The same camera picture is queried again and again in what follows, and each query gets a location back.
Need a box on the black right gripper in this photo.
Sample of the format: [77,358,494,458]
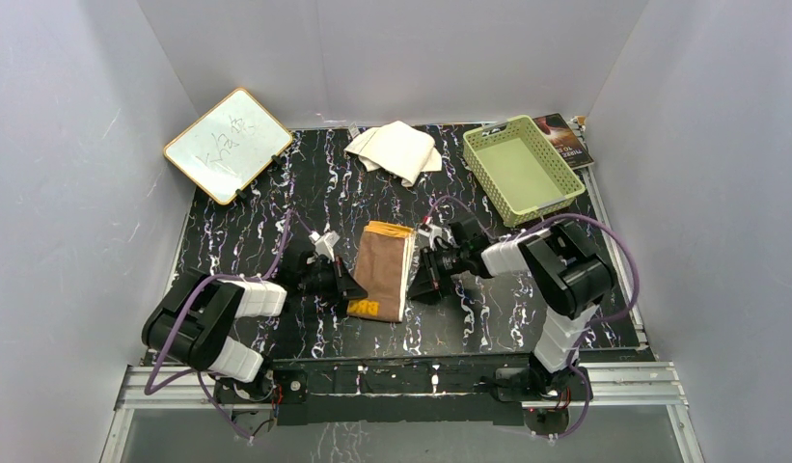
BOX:
[407,244,469,296]

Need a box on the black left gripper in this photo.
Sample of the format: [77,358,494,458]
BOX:
[299,256,367,303]

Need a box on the yellow brown bear towel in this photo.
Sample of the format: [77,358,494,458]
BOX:
[347,221,415,323]

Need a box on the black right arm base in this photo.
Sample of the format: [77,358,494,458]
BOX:
[490,363,593,441]

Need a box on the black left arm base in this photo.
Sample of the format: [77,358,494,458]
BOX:
[201,367,316,428]

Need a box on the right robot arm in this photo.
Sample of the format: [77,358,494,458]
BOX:
[406,218,617,399]

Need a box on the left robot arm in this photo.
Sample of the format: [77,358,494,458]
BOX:
[141,231,368,401]

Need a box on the crumpled white cloth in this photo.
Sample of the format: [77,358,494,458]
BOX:
[344,121,443,187]

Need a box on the green perforated plastic basket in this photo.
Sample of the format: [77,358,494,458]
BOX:
[463,115,586,228]

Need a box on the dark book with red cover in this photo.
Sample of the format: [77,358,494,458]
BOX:
[533,113,594,170]

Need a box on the white board with wooden frame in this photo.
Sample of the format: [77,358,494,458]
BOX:
[163,88,293,205]

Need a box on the aluminium front rail frame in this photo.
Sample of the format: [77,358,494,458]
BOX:
[101,356,703,462]

